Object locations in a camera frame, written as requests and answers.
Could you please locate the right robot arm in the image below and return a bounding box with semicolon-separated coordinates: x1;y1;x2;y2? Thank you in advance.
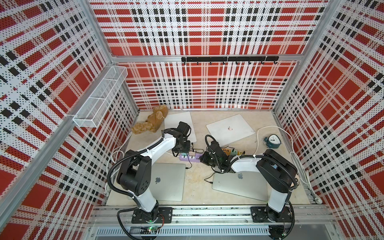
200;135;298;214

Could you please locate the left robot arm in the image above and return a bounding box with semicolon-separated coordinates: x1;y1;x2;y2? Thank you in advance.
107;122;191;213

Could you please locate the white laptop back left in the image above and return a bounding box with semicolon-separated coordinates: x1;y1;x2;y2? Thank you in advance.
164;112;197;143

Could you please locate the white laptop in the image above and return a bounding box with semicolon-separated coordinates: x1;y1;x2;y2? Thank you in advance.
206;115;255;147
164;112;197;143

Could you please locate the white laptop back right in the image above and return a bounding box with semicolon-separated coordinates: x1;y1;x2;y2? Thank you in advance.
206;115;255;147

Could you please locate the silver laptop front left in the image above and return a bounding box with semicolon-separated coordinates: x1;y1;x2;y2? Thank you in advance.
149;163;186;202

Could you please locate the silver laptop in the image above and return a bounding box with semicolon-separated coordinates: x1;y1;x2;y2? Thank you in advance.
149;163;186;202
213;172;268;202

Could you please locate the silver laptop front right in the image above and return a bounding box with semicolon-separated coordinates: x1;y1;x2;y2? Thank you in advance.
213;172;268;202

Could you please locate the orange power strip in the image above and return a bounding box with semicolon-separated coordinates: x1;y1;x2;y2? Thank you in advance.
222;147;245;156

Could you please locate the purple power strip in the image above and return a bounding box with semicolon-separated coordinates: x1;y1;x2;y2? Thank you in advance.
179;152;203;163

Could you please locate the brown teddy bear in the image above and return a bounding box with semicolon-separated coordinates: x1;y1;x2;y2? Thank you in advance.
132;105;169;135

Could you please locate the teal alarm clock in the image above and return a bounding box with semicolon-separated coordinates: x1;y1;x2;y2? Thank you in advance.
264;135;282;149

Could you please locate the black cable front right laptop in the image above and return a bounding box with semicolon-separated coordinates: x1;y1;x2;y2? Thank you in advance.
203;172;220;184

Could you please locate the white cable of purple strip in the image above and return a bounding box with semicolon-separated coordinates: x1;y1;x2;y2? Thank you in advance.
105;131;142;181

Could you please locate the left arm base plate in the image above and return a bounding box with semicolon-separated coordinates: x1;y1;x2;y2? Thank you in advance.
131;207;174;224

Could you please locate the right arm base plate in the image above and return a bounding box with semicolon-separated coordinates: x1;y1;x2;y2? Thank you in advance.
250;206;294;223

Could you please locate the white cable of orange strip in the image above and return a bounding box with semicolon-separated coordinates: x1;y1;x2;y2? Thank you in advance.
245;125;324;205

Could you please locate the black hook rail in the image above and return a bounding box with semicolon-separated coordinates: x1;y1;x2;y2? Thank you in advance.
181;56;280;63

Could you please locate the white wire basket shelf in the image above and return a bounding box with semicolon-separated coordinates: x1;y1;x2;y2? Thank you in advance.
73;66;128;128

